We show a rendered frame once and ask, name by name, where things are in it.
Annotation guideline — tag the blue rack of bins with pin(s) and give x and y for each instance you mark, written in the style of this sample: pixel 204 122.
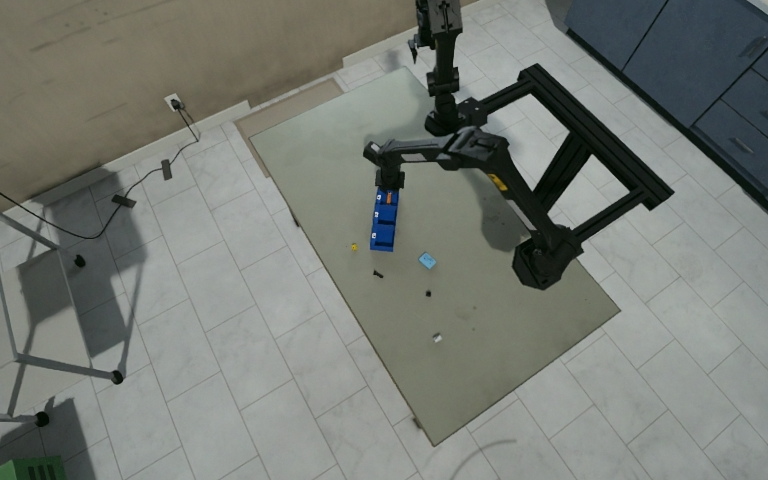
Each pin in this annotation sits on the blue rack of bins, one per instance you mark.
pixel 384 222

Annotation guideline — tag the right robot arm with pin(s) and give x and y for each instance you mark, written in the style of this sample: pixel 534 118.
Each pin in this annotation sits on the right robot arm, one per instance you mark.
pixel 446 22

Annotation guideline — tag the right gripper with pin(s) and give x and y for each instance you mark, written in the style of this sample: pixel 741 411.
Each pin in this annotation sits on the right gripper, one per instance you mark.
pixel 426 40

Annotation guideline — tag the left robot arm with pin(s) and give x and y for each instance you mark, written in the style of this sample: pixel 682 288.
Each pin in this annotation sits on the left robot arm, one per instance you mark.
pixel 554 246

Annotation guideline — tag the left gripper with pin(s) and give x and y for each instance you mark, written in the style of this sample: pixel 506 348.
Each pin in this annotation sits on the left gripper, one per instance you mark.
pixel 389 182

